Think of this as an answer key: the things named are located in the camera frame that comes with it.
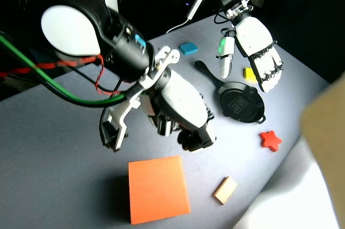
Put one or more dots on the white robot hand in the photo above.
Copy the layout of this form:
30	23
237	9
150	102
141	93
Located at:
186	102
253	35

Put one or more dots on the black cast iron skillet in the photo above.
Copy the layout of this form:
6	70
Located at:
240	102

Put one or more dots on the yellow block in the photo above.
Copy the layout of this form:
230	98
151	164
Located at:
249	75

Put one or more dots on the blue rectangular block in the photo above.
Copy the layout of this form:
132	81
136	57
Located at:
188	48

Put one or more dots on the orange cube block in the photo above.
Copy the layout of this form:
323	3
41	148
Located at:
157	188

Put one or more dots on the red star block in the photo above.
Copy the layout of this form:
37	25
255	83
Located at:
270	140

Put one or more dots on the tan wooden rectangular block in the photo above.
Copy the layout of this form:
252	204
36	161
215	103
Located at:
225	190

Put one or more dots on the grey table cloth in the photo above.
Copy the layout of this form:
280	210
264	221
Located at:
67	172

